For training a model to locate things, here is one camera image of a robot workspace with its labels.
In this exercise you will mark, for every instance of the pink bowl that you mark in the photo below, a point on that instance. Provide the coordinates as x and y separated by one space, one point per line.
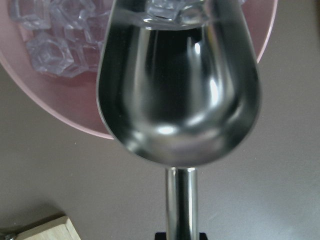
73 100

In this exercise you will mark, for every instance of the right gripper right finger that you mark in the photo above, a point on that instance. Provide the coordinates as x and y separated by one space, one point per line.
203 236

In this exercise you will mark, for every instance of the wooden cutting board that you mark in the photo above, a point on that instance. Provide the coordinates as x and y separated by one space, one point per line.
60 228

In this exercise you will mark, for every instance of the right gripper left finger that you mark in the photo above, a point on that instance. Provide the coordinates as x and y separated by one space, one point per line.
160 236

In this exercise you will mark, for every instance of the steel ice scoop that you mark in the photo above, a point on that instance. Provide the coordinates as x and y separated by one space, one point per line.
180 98

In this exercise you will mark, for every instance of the clear ice cubes pile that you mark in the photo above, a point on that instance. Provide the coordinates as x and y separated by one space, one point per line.
68 35

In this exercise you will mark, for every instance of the ice cubes in scoop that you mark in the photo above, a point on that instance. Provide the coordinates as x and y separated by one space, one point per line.
177 12

